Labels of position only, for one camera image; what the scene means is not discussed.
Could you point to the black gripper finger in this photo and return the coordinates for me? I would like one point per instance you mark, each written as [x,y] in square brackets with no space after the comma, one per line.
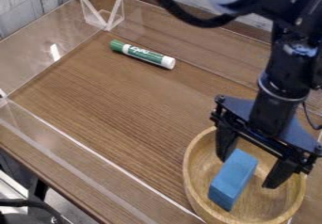
[226,141]
[281,172]

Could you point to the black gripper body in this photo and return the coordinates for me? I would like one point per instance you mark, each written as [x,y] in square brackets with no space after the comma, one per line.
[293,144]

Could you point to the blue rectangular block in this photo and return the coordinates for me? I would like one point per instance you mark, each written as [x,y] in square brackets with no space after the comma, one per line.
[231,179]

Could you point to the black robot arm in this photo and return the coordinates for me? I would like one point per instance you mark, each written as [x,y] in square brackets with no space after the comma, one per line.
[265,120]

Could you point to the brown wooden bowl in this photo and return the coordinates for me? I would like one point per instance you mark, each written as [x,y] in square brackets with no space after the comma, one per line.
[261,205]

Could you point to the green white marker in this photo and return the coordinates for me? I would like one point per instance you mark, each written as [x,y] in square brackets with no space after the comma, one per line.
[143,54]

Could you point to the black table leg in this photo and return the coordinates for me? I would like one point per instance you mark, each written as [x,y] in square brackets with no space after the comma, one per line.
[40,189]

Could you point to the clear acrylic tray wall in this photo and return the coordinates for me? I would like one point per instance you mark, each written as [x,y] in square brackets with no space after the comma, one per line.
[99,122]

